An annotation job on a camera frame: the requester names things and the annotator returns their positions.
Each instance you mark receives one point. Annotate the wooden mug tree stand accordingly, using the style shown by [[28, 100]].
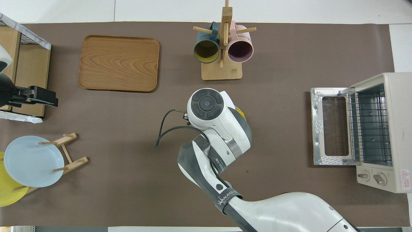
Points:
[[222, 72]]

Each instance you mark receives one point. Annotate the wooden plate rack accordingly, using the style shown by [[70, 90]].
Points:
[[74, 162]]

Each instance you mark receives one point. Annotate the wooden shelf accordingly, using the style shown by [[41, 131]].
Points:
[[32, 71]]

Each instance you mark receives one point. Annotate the beige toaster oven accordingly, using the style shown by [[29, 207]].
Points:
[[400, 129]]

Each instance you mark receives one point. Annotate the toaster oven glass door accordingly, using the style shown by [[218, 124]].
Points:
[[317, 129]]

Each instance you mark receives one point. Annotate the wooden serving tray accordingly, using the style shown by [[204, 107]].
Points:
[[119, 62]]

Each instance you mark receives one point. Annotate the pink mug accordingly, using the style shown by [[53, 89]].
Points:
[[239, 50]]

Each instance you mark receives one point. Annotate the wooden shelf box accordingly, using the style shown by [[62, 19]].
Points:
[[32, 35]]

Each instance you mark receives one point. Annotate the brown table mat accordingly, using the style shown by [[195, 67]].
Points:
[[128, 129]]

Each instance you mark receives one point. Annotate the silver oven knob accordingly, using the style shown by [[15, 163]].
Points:
[[380, 179], [363, 176]]

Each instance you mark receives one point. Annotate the yellow plate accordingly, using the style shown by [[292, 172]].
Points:
[[8, 193]]

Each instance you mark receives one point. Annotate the dark blue mug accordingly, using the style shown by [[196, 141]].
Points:
[[206, 51]]

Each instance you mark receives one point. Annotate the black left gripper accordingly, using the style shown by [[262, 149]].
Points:
[[6, 91]]

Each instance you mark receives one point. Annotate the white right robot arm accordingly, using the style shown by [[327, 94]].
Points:
[[222, 129]]

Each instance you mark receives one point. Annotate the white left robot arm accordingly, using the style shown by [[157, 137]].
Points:
[[4, 54]]

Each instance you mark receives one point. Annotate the light blue plate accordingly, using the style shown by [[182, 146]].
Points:
[[32, 161]]

